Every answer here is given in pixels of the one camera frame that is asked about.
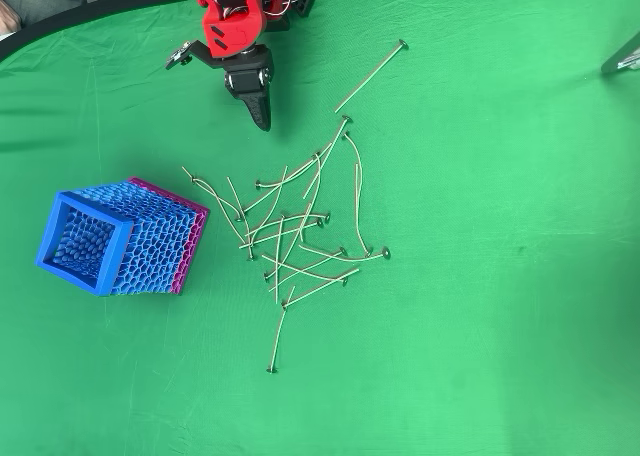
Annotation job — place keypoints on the green cloth with black rim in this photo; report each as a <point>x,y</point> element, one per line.
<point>450,276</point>

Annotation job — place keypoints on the blue purple mesh basket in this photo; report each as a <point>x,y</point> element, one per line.
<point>115,256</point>

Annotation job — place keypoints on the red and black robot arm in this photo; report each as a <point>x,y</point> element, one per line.
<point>232,31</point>

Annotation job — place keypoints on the silver metal stand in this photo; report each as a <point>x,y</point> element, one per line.
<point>622,58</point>

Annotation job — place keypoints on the person's hand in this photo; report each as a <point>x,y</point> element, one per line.
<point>7,20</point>

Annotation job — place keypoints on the small camera on black bracket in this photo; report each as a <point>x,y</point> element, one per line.
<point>180,56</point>

